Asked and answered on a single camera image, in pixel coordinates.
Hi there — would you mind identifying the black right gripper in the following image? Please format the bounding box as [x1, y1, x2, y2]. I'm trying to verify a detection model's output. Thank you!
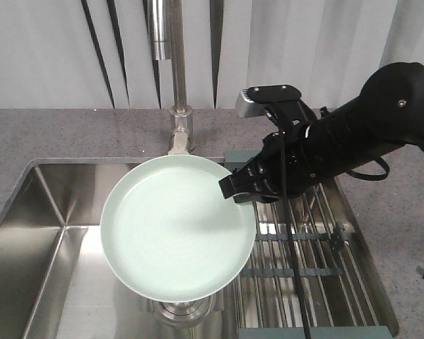
[218, 133, 325, 203]

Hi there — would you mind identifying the mint green round plate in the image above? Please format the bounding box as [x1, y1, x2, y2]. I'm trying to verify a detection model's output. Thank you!
[100, 155, 257, 303]

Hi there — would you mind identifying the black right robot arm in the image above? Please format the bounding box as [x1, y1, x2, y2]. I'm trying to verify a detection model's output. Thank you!
[219, 62, 424, 203]

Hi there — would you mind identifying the grey sink drying rack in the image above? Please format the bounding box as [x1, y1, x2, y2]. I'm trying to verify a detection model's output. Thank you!
[224, 148, 395, 339]

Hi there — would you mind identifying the steel sink drain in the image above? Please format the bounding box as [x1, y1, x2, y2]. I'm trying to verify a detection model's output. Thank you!
[151, 295, 216, 327]

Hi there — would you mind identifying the chrome kitchen faucet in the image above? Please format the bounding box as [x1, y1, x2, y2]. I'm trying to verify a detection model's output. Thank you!
[144, 1, 194, 155]

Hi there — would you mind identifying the stainless steel sink basin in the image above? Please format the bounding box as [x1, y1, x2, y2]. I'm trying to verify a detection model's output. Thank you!
[0, 157, 400, 339]

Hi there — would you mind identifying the white pleated curtain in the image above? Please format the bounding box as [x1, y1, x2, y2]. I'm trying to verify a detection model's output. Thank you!
[0, 1, 424, 109]

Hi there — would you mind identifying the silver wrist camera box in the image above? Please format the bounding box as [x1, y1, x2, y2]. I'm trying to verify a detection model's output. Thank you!
[235, 84, 303, 119]

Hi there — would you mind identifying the black camera cable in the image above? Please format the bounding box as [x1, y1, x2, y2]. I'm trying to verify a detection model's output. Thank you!
[264, 111, 314, 339]

